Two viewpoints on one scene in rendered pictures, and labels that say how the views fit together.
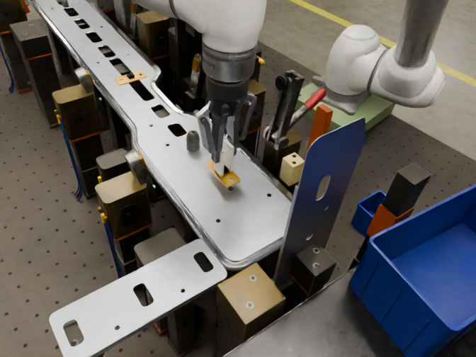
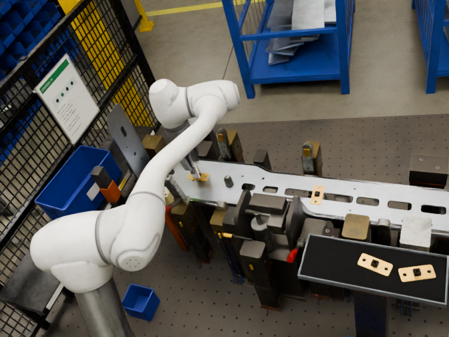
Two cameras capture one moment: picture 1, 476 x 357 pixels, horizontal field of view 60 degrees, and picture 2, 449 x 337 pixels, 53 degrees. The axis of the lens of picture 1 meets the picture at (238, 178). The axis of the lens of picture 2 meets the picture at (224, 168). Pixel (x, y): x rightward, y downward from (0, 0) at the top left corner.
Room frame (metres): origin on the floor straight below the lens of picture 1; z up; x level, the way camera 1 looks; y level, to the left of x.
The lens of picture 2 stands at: (1.84, -0.22, 2.28)
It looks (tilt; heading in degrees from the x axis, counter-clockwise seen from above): 46 degrees down; 163
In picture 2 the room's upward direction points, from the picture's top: 20 degrees counter-clockwise
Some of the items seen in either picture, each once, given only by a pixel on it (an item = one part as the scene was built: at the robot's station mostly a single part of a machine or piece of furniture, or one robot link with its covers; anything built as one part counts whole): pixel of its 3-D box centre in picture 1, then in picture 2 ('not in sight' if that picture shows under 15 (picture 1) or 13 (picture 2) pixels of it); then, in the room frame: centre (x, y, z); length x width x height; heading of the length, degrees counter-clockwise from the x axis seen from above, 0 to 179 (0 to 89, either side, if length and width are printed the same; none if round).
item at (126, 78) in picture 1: (130, 76); (317, 194); (0.99, 0.32, 1.01); 0.08 x 0.04 x 0.01; 129
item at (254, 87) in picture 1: (246, 143); (231, 247); (0.89, -0.02, 0.88); 0.11 x 0.07 x 0.37; 129
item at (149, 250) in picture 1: (160, 289); (212, 167); (0.44, 0.15, 0.84); 0.12 x 0.07 x 0.28; 129
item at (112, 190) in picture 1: (125, 241); (238, 162); (0.53, 0.24, 0.87); 0.12 x 0.07 x 0.35; 129
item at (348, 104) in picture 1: (338, 87); not in sight; (1.37, -0.35, 0.79); 0.22 x 0.18 x 0.06; 58
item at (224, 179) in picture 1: (223, 170); (198, 175); (0.62, 0.03, 1.03); 0.08 x 0.04 x 0.01; 39
